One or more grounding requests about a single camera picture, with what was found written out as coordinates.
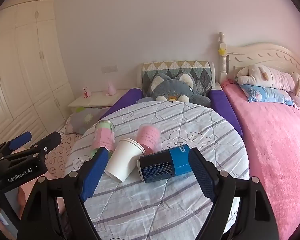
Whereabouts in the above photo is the white wall socket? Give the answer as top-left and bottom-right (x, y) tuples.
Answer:
(101, 65), (118, 74)

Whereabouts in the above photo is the small pink white figurine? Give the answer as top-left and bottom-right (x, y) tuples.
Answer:
(83, 87), (91, 99)

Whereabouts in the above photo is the cream wooden bed headboard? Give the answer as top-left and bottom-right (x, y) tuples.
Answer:
(217, 32), (300, 83)

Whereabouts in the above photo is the white paper cup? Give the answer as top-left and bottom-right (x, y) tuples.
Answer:
(104, 138), (145, 183)

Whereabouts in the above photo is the small pink toy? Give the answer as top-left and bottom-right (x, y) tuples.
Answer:
(106, 81), (117, 96)

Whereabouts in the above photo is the purple bed bumper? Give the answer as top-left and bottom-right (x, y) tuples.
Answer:
(99, 88), (243, 138)

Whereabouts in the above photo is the blue and black can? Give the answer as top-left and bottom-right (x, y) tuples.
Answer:
(137, 144), (192, 183)

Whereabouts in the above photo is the clear cup green pink paper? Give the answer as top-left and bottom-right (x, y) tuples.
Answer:
(91, 120), (115, 158)

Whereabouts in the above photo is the yellow star decoration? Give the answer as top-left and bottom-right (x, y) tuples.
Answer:
(218, 48), (227, 56)

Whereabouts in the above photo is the pink fleece blanket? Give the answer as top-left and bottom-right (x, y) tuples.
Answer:
(222, 80), (300, 239)

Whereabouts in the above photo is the pink heart pattern sheet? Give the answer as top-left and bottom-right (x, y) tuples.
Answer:
(45, 115), (82, 179)

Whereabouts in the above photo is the white pink plush pig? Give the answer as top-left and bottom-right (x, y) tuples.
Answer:
(237, 64), (300, 97)

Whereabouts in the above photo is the grey cat plush toy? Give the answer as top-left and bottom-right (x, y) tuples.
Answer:
(136, 73), (211, 108)

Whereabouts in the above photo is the white bedside table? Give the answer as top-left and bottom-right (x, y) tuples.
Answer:
(68, 89), (128, 110)

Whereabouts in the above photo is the clear cup with pink paper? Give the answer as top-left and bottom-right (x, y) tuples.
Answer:
(136, 124), (161, 154)

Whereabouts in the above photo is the patchwork quilted headboard cover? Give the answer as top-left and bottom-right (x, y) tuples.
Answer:
(141, 60), (216, 97)

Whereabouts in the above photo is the blue cartoon pillow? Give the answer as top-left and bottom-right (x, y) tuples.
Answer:
(239, 85), (294, 106)

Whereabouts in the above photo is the cream wardrobe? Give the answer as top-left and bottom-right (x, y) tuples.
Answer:
(0, 0), (74, 144)

